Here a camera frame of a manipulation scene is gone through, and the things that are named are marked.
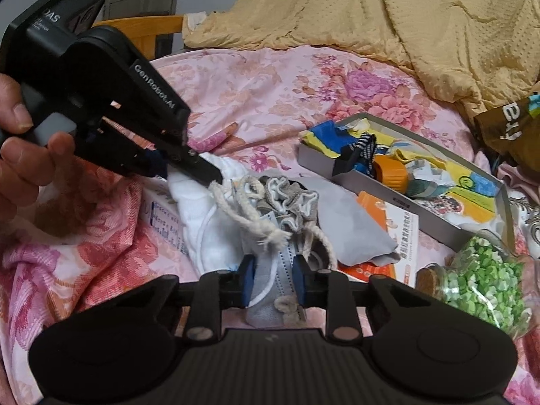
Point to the white cloth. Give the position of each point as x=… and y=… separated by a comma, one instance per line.
x=198, y=219

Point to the yellow quilted blanket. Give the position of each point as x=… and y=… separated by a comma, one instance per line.
x=400, y=21

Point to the white blue printed packet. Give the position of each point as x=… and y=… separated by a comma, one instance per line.
x=166, y=223

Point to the brown colourful striped blanket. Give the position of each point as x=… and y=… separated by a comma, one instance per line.
x=510, y=122

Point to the flat grey cloth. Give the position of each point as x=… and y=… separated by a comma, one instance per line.
x=358, y=223

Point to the small cartoon sticker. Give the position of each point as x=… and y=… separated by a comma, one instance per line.
x=447, y=207

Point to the grey white socks bundle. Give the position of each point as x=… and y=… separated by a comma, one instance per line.
x=287, y=202

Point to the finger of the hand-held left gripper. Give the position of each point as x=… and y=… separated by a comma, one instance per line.
x=202, y=168

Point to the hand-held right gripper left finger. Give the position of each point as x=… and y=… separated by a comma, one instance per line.
x=249, y=282

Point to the grey blue face mask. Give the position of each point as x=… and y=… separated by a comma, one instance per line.
x=270, y=299

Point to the orange white booklet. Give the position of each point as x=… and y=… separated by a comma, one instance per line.
x=396, y=228

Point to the black white striped sock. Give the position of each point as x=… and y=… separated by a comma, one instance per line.
x=363, y=149

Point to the grey box with cartoon painting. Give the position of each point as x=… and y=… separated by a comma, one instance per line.
x=405, y=202

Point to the glass jar of green bits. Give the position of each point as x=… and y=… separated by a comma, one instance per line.
x=485, y=282

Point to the cream red floral cloth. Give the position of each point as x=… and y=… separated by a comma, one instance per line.
x=529, y=223

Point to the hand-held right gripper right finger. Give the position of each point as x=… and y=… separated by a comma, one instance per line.
x=298, y=283

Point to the orange bottle cap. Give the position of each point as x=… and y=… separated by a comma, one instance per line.
x=392, y=175

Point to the person's left hand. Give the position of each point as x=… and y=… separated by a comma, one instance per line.
x=25, y=164

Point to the pink floral bedsheet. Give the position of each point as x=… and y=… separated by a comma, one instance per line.
x=261, y=88

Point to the wooden bed frame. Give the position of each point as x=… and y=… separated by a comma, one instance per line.
x=139, y=33

